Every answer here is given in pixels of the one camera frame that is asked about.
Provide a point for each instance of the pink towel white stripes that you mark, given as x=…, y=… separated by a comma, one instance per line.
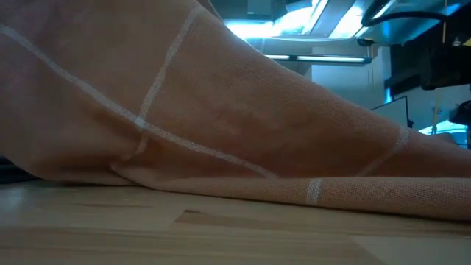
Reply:
x=221, y=110

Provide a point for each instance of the long light strip bar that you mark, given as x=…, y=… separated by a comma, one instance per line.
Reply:
x=331, y=59

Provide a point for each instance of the white board on stand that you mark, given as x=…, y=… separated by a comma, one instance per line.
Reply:
x=395, y=114

